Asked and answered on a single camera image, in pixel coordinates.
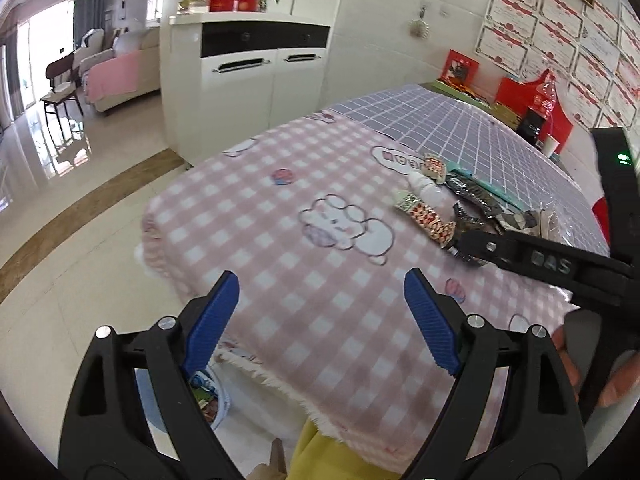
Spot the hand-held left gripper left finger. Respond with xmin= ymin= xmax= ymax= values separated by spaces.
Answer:
xmin=57 ymin=270 xmax=246 ymax=480

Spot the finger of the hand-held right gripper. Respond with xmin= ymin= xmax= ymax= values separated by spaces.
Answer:
xmin=452 ymin=232 xmax=526 ymax=270

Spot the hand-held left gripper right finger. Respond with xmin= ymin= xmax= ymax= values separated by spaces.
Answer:
xmin=400 ymin=267 xmax=588 ymax=480

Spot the dark foil packet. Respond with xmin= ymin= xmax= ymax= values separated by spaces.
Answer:
xmin=447 ymin=202 xmax=493 ymax=267

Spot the light blue plastic bin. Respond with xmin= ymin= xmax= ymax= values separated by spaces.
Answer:
xmin=134 ymin=366 xmax=232 ymax=441

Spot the pile of snack wrappers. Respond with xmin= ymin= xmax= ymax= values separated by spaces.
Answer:
xmin=392 ymin=152 xmax=568 ymax=248

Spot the person's right hand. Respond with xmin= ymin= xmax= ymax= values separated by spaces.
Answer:
xmin=552 ymin=327 xmax=633 ymax=408

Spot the pink checkered cartoon tablecloth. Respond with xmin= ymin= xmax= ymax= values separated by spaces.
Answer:
xmin=135 ymin=110 xmax=586 ymax=461

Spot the black speaker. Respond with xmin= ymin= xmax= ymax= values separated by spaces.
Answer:
xmin=515 ymin=110 xmax=546 ymax=143

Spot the grey grid tablecloth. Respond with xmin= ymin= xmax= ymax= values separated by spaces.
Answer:
xmin=325 ymin=82 xmax=611 ymax=256

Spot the gold box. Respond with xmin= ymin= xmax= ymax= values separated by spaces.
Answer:
xmin=492 ymin=102 xmax=523 ymax=126

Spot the red label soda bottle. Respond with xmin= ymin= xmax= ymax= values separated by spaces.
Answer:
xmin=530 ymin=72 xmax=558 ymax=121

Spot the red gift bag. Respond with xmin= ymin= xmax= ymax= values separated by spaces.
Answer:
xmin=495 ymin=77 xmax=541 ymax=111

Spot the green flat box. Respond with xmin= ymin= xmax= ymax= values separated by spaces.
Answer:
xmin=435 ymin=79 xmax=488 ymax=98

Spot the yellow garment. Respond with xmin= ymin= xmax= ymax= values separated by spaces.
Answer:
xmin=285 ymin=417 xmax=406 ymax=480

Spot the group of award certificates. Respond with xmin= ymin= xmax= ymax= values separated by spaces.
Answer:
xmin=437 ymin=0 xmax=640 ymax=133

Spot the white sideboard cabinet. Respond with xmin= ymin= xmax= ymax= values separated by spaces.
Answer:
xmin=167 ymin=12 xmax=333 ymax=168

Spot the beige sofa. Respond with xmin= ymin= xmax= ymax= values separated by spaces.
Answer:
xmin=85 ymin=27 xmax=163 ymax=116

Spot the pink blanket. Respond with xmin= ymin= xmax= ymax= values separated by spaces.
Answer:
xmin=86 ymin=50 xmax=138 ymax=103

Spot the dark wooden chair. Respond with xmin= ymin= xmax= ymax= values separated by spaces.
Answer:
xmin=40 ymin=52 xmax=86 ymax=121

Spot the white armchair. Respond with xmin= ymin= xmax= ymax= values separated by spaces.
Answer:
xmin=75 ymin=29 xmax=118 ymax=78

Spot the grey curtain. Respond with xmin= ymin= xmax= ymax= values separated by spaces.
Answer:
xmin=72 ymin=0 xmax=108 ymax=51
xmin=0 ymin=25 xmax=26 ymax=131

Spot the red gift box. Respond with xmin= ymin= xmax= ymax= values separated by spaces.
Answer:
xmin=207 ymin=0 xmax=258 ymax=13

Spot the hanging wall brush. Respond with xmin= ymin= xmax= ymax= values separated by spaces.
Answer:
xmin=407 ymin=5 xmax=431 ymax=40

